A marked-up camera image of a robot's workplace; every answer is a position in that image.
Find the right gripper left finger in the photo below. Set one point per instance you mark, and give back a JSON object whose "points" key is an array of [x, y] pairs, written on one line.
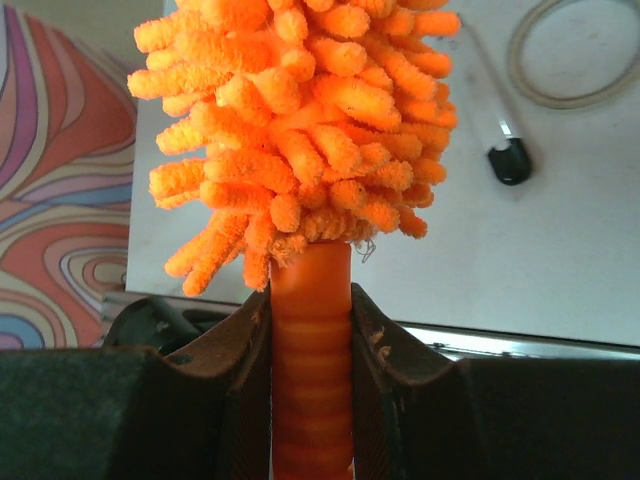
{"points": [[129, 412]]}

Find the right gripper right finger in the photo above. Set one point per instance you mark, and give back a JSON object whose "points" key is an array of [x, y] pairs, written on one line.
{"points": [[419, 415]]}

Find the white marker black cap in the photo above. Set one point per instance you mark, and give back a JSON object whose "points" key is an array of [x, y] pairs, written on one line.
{"points": [[491, 114]]}

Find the orange microfiber duster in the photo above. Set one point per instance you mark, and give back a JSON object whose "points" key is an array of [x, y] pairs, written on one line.
{"points": [[306, 127]]}

